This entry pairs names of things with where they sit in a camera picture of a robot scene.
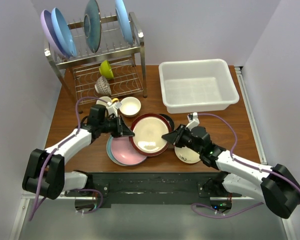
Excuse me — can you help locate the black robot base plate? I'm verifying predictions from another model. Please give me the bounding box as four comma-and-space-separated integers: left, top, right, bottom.
62, 171, 243, 210

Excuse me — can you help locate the patterned ceramic bowl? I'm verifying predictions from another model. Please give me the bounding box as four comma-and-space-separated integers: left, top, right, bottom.
94, 76, 112, 96

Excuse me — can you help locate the lilac plate in rack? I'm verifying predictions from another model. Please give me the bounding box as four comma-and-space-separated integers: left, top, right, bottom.
40, 9, 66, 58

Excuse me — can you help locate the dark teal plate in rack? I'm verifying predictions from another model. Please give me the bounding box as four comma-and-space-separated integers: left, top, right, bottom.
83, 0, 102, 53

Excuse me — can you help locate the green bowl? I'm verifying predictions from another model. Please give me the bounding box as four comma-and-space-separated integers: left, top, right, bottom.
99, 60, 114, 79

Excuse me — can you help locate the light blue bottom plate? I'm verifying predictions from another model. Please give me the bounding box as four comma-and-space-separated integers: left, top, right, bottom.
106, 136, 127, 167

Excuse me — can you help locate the cream plate with black patch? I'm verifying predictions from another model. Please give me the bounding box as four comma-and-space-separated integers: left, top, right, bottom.
174, 146, 201, 164

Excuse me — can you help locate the black glossy plate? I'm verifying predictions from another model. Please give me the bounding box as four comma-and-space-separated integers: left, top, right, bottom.
159, 113, 175, 131

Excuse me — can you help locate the light blue plate in rack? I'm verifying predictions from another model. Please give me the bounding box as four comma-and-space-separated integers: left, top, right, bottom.
115, 0, 134, 45

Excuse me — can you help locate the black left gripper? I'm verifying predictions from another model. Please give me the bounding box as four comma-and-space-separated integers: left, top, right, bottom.
99, 114, 135, 139

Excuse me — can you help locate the white plastic bin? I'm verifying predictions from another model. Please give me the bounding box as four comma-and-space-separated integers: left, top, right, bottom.
158, 59, 240, 114

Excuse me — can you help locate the white bowl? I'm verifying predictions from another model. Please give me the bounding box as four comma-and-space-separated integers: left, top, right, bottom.
119, 96, 141, 118

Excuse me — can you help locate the red rimmed beige plate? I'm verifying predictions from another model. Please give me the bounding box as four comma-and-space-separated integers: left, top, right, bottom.
129, 113, 172, 157

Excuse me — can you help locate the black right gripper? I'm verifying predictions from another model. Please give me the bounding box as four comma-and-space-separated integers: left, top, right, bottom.
162, 124, 202, 155

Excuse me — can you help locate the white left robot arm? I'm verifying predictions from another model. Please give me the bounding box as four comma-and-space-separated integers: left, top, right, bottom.
22, 104, 135, 200

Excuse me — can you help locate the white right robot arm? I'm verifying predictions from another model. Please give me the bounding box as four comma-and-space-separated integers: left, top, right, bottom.
162, 124, 300, 219

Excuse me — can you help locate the steel dish rack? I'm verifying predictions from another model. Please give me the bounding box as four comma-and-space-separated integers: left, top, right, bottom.
44, 12, 148, 103

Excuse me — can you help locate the pink plate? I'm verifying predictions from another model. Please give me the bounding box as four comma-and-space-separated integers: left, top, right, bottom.
110, 137, 147, 166

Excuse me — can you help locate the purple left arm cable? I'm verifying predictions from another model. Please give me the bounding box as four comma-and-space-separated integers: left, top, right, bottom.
27, 96, 112, 223

